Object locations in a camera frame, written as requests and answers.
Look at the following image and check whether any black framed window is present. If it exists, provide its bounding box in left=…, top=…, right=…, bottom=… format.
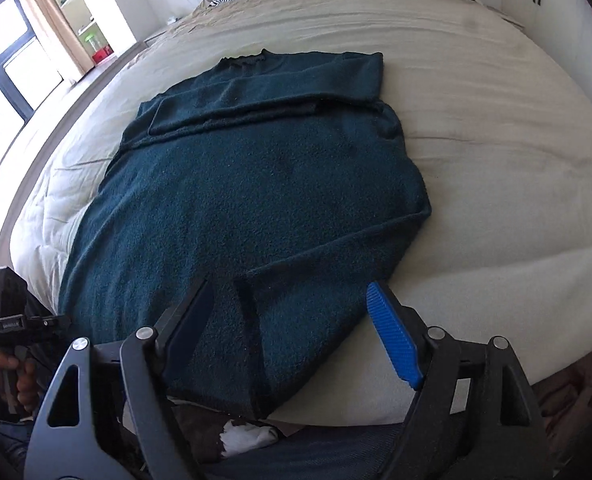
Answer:
left=0, top=0, right=66, bottom=206

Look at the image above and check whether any dark green knit sweater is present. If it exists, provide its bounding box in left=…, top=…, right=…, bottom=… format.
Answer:
left=57, top=49, right=431, bottom=418

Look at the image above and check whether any white crumpled cloth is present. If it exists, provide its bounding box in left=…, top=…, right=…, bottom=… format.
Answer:
left=218, top=419, right=279, bottom=457

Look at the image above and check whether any bed with beige cover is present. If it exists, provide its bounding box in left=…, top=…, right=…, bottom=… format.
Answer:
left=6, top=0, right=592, bottom=428

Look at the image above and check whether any beige curtain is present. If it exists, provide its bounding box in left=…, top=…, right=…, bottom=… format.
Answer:
left=16, top=0, right=89, bottom=83

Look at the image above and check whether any person's left hand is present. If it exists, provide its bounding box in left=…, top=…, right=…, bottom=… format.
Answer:
left=0, top=352, right=40, bottom=417

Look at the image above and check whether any white wardrobe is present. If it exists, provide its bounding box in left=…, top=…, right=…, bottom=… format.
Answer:
left=476, top=0, right=592, bottom=136

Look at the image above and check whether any white built-in shelf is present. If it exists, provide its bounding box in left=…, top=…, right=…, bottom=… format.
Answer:
left=46, top=0, right=139, bottom=68

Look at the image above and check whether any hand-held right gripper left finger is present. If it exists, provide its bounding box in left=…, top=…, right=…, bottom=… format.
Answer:
left=24, top=276, right=217, bottom=480

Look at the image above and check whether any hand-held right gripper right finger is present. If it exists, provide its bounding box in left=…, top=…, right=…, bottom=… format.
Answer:
left=366, top=281, right=549, bottom=480

